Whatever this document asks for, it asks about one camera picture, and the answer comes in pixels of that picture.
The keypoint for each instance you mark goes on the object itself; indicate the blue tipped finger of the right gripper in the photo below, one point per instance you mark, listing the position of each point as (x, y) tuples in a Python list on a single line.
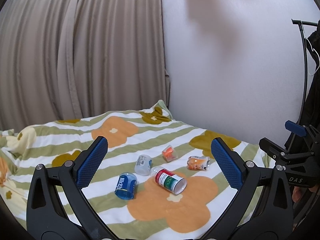
[(295, 128)]

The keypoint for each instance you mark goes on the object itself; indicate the floral striped blanket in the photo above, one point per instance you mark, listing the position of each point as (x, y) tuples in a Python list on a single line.
[(154, 212)]

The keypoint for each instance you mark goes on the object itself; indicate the orange label plastic cup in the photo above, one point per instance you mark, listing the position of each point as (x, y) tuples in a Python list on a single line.
[(198, 163)]

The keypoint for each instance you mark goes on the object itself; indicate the small orange clear cup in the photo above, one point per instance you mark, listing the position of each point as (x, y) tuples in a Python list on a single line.
[(169, 154)]

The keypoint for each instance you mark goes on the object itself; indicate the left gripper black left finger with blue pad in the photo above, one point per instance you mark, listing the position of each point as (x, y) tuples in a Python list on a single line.
[(57, 208)]

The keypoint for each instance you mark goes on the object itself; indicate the black clothes rack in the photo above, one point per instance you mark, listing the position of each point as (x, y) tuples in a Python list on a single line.
[(309, 111)]

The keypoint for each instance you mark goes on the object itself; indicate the beige curtain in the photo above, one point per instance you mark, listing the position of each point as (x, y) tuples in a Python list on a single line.
[(72, 59)]

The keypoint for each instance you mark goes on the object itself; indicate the red green label cup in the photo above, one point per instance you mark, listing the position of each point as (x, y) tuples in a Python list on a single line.
[(168, 180)]

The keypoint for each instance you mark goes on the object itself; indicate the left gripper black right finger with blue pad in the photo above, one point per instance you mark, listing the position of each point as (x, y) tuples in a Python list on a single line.
[(261, 208)]

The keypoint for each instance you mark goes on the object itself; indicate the blue label plastic cup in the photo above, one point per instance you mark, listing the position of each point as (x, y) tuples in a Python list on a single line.
[(125, 188)]

